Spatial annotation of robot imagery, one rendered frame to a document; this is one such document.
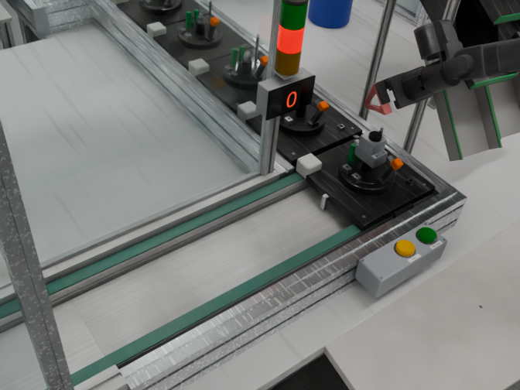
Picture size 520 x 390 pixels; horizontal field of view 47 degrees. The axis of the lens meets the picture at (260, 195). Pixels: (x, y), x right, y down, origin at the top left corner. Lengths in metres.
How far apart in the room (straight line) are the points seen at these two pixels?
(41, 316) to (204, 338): 0.43
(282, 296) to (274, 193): 0.31
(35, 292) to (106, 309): 0.51
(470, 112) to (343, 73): 0.57
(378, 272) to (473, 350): 0.26
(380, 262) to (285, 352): 0.27
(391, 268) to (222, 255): 0.36
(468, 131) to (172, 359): 0.93
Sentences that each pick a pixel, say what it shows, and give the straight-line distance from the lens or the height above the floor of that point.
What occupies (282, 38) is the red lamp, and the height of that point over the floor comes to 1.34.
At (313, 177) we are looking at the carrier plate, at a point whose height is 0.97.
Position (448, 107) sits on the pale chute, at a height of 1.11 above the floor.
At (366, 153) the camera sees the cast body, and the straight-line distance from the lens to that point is 1.41.
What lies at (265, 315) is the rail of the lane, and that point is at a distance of 1.19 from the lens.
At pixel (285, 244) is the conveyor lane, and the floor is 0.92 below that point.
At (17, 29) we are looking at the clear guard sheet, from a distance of 0.96.
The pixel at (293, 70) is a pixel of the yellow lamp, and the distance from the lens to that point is 1.23.
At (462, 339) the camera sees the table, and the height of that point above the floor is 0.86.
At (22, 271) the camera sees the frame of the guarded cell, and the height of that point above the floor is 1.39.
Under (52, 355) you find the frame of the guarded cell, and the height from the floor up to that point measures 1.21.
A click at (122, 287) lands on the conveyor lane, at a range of 1.27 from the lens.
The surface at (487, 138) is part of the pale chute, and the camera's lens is 1.64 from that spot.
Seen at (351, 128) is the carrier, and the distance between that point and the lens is 1.61.
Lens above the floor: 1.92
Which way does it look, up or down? 44 degrees down
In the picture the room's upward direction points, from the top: 6 degrees clockwise
